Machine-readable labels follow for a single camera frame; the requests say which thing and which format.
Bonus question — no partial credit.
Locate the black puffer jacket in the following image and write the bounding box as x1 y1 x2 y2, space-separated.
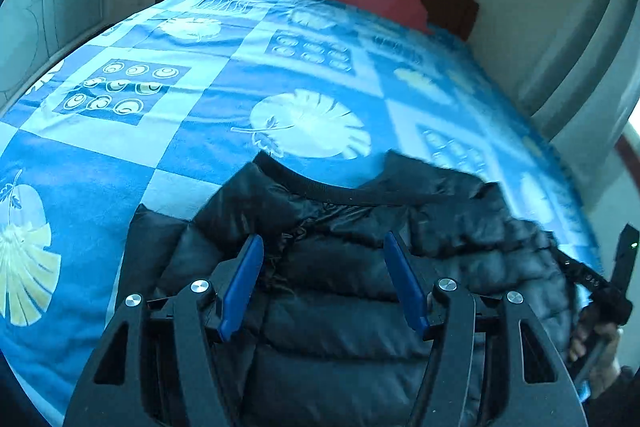
120 149 608 427

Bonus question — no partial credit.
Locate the person's right hand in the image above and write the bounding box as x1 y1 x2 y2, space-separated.
569 322 626 403

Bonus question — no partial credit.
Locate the long grey curtain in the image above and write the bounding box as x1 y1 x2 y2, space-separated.
520 0 640 218

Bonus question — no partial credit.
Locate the wooden window sill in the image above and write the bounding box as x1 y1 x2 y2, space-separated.
615 132 640 188

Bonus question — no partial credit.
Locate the frosted glass door wardrobe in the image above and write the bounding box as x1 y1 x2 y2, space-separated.
0 0 151 108

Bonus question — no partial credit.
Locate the person's right forearm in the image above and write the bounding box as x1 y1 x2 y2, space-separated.
585 367 640 427

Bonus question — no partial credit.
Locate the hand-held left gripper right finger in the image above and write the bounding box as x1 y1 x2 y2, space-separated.
382 231 588 427

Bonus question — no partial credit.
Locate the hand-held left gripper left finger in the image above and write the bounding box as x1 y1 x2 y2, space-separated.
62 234 266 427

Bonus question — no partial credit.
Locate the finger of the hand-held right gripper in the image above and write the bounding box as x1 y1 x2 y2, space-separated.
547 231 591 288

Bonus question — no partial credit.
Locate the blue patterned bed sheet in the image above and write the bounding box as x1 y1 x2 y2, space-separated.
0 0 608 427

